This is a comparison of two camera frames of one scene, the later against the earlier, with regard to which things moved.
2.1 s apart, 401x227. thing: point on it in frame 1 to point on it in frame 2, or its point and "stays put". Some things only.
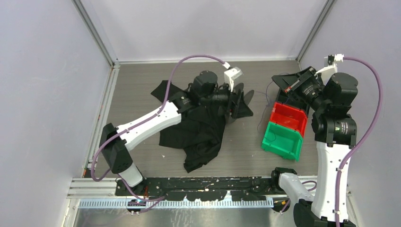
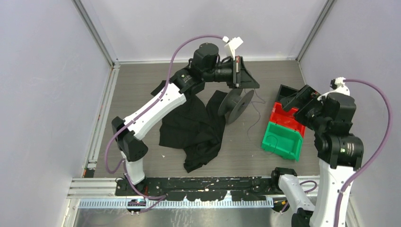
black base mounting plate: (205, 188) stays put
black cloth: (200, 131) stays put
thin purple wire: (266, 97) to (256, 108)
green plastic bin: (281, 140) stays put
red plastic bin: (289, 117) stays put
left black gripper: (226, 107) to (241, 77)
